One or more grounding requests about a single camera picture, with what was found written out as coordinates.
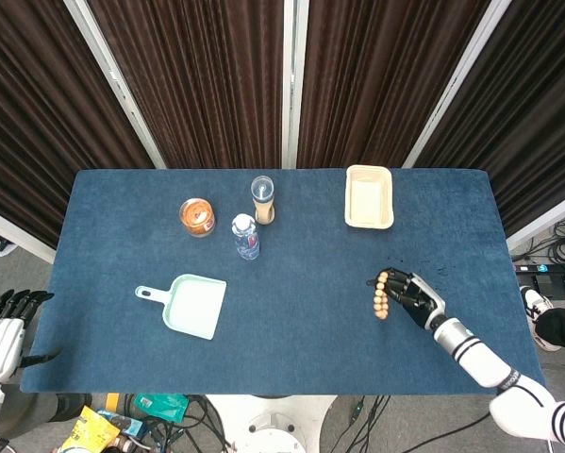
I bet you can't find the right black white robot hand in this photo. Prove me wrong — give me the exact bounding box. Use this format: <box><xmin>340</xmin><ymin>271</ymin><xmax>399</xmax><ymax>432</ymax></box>
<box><xmin>366</xmin><ymin>267</ymin><xmax>448</xmax><ymax>331</ymax></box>

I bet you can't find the wooden bead bracelet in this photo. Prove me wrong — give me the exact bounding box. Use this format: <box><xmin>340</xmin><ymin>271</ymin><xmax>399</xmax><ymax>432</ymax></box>
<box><xmin>373</xmin><ymin>269</ymin><xmax>391</xmax><ymax>322</ymax></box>

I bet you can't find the black rounded floor object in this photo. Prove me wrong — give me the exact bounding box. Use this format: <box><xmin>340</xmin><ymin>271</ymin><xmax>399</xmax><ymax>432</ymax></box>
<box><xmin>50</xmin><ymin>394</ymin><xmax>92</xmax><ymax>424</ymax></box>

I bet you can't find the white black sneaker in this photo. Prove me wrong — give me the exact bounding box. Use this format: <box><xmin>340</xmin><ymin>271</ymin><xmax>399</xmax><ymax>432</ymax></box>
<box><xmin>519</xmin><ymin>285</ymin><xmax>564</xmax><ymax>353</ymax></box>

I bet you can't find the pale green rectangular plastic container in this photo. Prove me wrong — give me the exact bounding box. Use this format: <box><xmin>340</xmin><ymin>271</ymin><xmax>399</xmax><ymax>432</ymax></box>
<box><xmin>343</xmin><ymin>164</ymin><xmax>396</xmax><ymax>231</ymax></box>

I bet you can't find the yellow snack bag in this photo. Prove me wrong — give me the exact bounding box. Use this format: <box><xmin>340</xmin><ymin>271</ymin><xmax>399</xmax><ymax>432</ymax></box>
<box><xmin>58</xmin><ymin>405</ymin><xmax>122</xmax><ymax>453</ymax></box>

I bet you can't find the black power strip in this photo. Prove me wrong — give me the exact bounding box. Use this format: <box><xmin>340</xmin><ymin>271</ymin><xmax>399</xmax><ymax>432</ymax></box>
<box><xmin>512</xmin><ymin>262</ymin><xmax>565</xmax><ymax>277</ymax></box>

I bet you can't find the blue table cloth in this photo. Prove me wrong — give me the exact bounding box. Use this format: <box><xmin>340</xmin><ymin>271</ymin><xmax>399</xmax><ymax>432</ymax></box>
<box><xmin>20</xmin><ymin>168</ymin><xmax>547</xmax><ymax>396</ymax></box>

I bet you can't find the person's leg in black trousers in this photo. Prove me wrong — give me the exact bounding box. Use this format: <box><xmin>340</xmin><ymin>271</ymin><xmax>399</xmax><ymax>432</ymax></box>
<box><xmin>534</xmin><ymin>306</ymin><xmax>565</xmax><ymax>350</ymax></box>

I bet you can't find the blue snack packet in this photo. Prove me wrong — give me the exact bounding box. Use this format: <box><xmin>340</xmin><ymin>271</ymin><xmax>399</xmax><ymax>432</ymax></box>
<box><xmin>97</xmin><ymin>408</ymin><xmax>145</xmax><ymax>438</ymax></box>

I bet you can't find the green plastic packet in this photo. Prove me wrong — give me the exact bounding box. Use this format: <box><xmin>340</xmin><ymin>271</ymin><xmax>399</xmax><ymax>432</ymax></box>
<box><xmin>133</xmin><ymin>393</ymin><xmax>190</xmax><ymax>424</ymax></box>

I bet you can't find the seasoning shaker with clear cap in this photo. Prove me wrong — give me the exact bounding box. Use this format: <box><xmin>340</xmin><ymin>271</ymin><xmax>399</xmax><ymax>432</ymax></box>
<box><xmin>250</xmin><ymin>175</ymin><xmax>277</xmax><ymax>226</ymax></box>

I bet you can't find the clear plastic water bottle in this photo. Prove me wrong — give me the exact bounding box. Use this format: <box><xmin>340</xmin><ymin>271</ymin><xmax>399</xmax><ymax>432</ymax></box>
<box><xmin>230</xmin><ymin>213</ymin><xmax>261</xmax><ymax>262</ymax></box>

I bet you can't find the pale green plastic dustpan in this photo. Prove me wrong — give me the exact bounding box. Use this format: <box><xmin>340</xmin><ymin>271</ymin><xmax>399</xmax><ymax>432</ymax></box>
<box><xmin>134</xmin><ymin>274</ymin><xmax>228</xmax><ymax>342</ymax></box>

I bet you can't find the brown pleated curtain panel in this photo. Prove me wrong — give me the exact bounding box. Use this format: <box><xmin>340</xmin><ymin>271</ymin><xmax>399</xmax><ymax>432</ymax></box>
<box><xmin>413</xmin><ymin>0</ymin><xmax>565</xmax><ymax>237</ymax></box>
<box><xmin>296</xmin><ymin>0</ymin><xmax>493</xmax><ymax>170</ymax></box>
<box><xmin>0</xmin><ymin>0</ymin><xmax>156</xmax><ymax>249</ymax></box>
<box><xmin>87</xmin><ymin>0</ymin><xmax>286</xmax><ymax>170</ymax></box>

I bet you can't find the clear tub of rubber bands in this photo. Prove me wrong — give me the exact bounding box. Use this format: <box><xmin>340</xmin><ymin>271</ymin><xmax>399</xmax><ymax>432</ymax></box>
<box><xmin>178</xmin><ymin>197</ymin><xmax>217</xmax><ymax>239</ymax></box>

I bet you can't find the white screen frame post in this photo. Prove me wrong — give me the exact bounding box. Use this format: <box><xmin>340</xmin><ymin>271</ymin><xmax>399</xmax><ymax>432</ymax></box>
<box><xmin>506</xmin><ymin>186</ymin><xmax>565</xmax><ymax>252</ymax></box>
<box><xmin>281</xmin><ymin>0</ymin><xmax>310</xmax><ymax>170</ymax></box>
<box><xmin>63</xmin><ymin>0</ymin><xmax>168</xmax><ymax>170</ymax></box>
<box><xmin>402</xmin><ymin>0</ymin><xmax>522</xmax><ymax>170</ymax></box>
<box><xmin>0</xmin><ymin>202</ymin><xmax>57</xmax><ymax>265</ymax></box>

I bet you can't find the black cable with green light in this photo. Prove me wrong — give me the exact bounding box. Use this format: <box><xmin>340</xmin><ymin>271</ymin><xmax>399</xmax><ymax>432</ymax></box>
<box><xmin>342</xmin><ymin>394</ymin><xmax>392</xmax><ymax>453</ymax></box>

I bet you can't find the long black cable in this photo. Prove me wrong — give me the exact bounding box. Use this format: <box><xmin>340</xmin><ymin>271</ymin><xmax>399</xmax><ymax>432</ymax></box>
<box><xmin>390</xmin><ymin>409</ymin><xmax>493</xmax><ymax>453</ymax></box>

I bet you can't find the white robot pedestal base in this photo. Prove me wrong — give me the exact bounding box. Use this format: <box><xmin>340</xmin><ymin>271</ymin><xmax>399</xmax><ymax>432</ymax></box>
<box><xmin>205</xmin><ymin>394</ymin><xmax>336</xmax><ymax>453</ymax></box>

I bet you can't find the tangled black cable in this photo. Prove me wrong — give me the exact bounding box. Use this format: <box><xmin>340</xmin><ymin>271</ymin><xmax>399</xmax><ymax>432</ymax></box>
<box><xmin>140</xmin><ymin>394</ymin><xmax>239</xmax><ymax>453</ymax></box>

